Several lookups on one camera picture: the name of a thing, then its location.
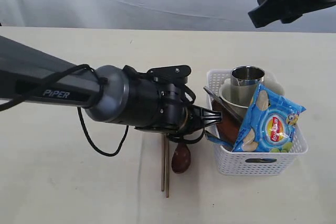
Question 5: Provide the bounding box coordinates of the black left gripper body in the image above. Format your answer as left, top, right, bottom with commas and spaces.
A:
125, 71, 196, 135

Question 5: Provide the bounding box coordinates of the grey metal utensil handle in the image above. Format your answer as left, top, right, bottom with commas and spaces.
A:
203, 86, 243, 124

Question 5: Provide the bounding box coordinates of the pale green ceramic bowl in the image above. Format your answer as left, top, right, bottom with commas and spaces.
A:
218, 72, 285, 117

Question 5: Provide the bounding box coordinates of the dark wooden chopstick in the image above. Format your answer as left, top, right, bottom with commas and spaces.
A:
164, 138, 170, 198

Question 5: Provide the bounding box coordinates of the light wooden chopstick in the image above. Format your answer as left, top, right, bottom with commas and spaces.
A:
161, 134, 165, 191

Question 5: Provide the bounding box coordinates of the dark brown wooden spoon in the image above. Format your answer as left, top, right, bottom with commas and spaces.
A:
171, 143, 191, 174

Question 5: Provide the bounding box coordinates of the shiny steel cup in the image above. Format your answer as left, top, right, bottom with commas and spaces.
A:
230, 66, 265, 106

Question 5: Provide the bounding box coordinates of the blue chips bag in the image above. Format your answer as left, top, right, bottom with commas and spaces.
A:
233, 84, 306, 153

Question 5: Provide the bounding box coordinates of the black left Piper arm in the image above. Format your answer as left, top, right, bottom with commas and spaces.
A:
1, 37, 223, 137

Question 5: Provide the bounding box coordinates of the dark brown wooden plate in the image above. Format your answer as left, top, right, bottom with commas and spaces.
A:
212, 100, 240, 145

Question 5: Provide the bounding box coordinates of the white plastic perforated basket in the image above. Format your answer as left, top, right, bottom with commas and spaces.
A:
206, 69, 308, 176

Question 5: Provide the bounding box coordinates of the lower blue-grey utensil handle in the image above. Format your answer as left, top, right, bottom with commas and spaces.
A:
205, 130, 233, 150

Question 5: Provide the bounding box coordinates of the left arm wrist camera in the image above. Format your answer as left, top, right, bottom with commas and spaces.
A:
147, 65, 192, 84

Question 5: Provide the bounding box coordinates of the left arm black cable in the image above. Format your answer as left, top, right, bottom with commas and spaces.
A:
0, 63, 205, 156

